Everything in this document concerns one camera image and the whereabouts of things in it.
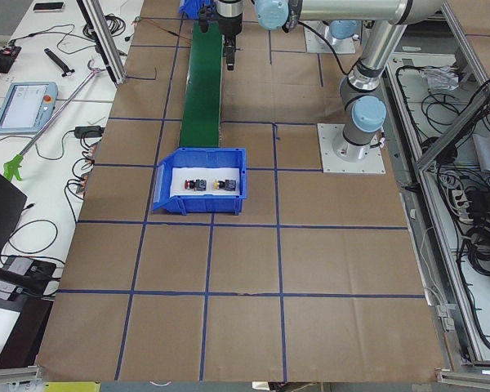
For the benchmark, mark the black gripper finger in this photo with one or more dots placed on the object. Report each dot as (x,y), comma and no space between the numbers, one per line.
(230,49)

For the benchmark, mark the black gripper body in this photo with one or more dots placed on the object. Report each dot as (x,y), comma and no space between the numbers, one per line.
(229,24)

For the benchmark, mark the yellow push button switch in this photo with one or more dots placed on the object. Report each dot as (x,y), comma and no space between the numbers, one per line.
(226,185)

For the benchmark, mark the red push button switch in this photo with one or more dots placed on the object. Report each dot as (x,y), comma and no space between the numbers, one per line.
(199,185)

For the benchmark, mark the blue right plastic bin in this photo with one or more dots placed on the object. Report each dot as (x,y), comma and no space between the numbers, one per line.
(191,8)

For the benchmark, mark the blue plastic bin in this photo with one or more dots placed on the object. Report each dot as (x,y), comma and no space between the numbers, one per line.
(199,157)
(191,8)

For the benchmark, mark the green conveyor belt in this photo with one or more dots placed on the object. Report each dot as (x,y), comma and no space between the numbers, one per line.
(201,118)

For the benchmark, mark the blue left plastic bin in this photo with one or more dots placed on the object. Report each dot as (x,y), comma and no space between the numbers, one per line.
(199,157)

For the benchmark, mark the white foam pad left bin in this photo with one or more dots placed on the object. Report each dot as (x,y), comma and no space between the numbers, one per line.
(181,174)

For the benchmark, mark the black power adapter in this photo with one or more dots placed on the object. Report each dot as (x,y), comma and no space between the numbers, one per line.
(91,131)

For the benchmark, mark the black smartphone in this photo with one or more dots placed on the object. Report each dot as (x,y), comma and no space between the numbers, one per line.
(49,6)

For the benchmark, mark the black hex tool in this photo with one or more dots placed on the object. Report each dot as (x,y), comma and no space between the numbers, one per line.
(65,69)

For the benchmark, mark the robot teach pendant tablet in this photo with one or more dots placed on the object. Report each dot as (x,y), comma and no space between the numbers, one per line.
(27,107)

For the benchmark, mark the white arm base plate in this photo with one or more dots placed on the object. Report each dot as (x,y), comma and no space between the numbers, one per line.
(339,33)
(340,157)

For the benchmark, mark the aluminium frame post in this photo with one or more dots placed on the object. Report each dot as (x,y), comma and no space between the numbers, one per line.
(95,20)

